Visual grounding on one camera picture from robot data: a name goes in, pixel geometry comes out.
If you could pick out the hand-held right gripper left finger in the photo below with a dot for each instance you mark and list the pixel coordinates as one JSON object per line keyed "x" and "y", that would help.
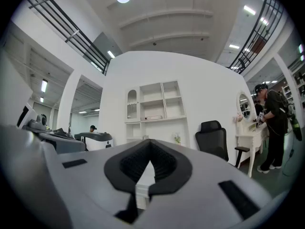
{"x": 71, "y": 187}

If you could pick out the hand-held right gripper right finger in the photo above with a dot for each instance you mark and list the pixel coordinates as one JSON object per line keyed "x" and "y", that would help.
{"x": 202, "y": 187}

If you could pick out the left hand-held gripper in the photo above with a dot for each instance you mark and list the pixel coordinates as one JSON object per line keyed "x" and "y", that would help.
{"x": 33, "y": 123}

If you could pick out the white and black machine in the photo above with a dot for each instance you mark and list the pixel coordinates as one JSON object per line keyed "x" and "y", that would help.
{"x": 95, "y": 141}

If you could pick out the black mesh office chair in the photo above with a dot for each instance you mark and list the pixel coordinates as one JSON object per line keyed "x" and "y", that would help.
{"x": 212, "y": 139}

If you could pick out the long ceiling light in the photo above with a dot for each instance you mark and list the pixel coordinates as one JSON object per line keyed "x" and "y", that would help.
{"x": 111, "y": 54}
{"x": 234, "y": 46}
{"x": 44, "y": 85}
{"x": 249, "y": 10}

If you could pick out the white desk with wooden side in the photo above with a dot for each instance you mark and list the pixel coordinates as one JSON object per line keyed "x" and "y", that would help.
{"x": 145, "y": 175}

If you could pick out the white vanity table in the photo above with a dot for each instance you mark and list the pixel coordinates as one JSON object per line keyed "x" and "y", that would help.
{"x": 250, "y": 139}

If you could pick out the grey-brown patterned box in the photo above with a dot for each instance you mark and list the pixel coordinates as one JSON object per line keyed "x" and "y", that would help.
{"x": 145, "y": 137}

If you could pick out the pink flower bunch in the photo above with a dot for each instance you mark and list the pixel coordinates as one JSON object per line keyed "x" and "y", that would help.
{"x": 238, "y": 117}

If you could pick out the oval white-framed mirror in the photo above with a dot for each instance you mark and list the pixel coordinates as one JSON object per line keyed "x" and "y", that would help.
{"x": 245, "y": 106}

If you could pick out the white shelf unit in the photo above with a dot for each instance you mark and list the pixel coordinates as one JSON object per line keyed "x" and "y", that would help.
{"x": 152, "y": 108}

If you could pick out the black metal railing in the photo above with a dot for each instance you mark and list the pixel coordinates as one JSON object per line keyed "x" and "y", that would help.
{"x": 71, "y": 33}
{"x": 262, "y": 32}

